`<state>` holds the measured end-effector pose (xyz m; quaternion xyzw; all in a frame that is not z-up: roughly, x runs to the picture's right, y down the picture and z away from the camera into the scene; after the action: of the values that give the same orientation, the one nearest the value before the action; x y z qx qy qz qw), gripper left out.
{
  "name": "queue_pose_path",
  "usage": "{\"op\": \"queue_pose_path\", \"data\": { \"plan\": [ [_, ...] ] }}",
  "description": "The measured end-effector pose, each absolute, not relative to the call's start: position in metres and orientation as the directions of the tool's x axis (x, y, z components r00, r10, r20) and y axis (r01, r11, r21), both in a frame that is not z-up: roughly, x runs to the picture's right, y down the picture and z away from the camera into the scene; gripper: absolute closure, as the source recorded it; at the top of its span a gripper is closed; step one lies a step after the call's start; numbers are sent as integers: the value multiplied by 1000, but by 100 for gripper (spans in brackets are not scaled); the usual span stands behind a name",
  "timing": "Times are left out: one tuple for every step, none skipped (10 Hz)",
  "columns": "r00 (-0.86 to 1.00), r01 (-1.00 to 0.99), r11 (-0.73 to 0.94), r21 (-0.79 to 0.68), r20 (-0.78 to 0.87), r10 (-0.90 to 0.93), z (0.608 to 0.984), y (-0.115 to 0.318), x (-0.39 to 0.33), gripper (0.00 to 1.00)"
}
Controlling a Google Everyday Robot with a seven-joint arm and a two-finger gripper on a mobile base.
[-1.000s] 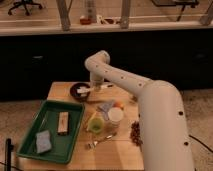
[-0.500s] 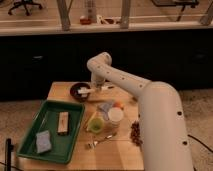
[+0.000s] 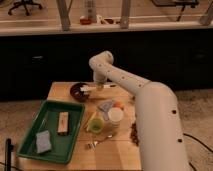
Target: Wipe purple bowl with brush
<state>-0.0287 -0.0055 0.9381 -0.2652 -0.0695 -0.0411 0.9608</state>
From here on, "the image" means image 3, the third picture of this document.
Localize white handled dish brush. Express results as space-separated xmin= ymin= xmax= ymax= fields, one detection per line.
xmin=80 ymin=84 xmax=116 ymax=92

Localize dark purple bowl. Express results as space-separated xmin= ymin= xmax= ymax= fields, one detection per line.
xmin=70 ymin=82 xmax=89 ymax=102

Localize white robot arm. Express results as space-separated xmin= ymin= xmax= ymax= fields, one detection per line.
xmin=89 ymin=51 xmax=190 ymax=171

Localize grey cloth piece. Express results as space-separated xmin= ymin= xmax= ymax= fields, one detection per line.
xmin=98 ymin=100 xmax=115 ymax=120

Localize orange ball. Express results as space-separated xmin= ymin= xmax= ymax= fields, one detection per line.
xmin=113 ymin=101 xmax=124 ymax=110

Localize green plastic cup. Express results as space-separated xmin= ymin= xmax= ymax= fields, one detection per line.
xmin=88 ymin=117 xmax=104 ymax=134

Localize wooden block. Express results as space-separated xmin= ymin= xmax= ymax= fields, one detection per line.
xmin=57 ymin=112 xmax=69 ymax=135

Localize red object on floor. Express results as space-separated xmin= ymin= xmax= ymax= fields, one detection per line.
xmin=80 ymin=18 xmax=92 ymax=25

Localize wooden table leg middle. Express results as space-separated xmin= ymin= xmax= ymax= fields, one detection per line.
xmin=120 ymin=0 xmax=131 ymax=29

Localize wooden table leg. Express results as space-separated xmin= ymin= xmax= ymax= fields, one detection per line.
xmin=56 ymin=0 xmax=70 ymax=31
xmin=120 ymin=0 xmax=131 ymax=29

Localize brown grape bunch toy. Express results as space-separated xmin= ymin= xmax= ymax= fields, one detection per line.
xmin=130 ymin=122 xmax=139 ymax=146

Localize silver fork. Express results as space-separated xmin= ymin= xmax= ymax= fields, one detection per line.
xmin=86 ymin=134 xmax=114 ymax=149

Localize wooden table leg left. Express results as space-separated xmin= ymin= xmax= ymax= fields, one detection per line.
xmin=56 ymin=0 xmax=70 ymax=31

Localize grey blue sponge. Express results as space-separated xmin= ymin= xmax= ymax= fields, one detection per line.
xmin=36 ymin=130 xmax=52 ymax=154

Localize black office chair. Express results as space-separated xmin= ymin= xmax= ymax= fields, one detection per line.
xmin=8 ymin=0 xmax=43 ymax=16

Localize black floor cable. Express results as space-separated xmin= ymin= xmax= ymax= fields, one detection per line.
xmin=182 ymin=132 xmax=213 ymax=171

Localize black stand post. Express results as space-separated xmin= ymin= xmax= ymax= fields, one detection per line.
xmin=4 ymin=138 xmax=14 ymax=171

